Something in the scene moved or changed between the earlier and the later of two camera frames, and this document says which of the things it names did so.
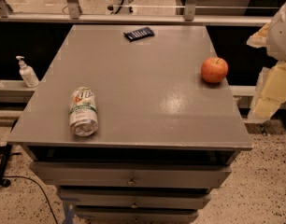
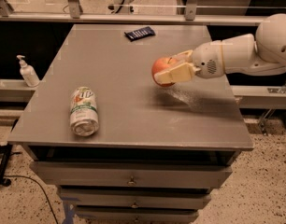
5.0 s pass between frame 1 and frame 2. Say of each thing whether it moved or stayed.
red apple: moved
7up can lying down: stayed
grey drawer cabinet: stayed
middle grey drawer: stayed
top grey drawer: stayed
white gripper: moved
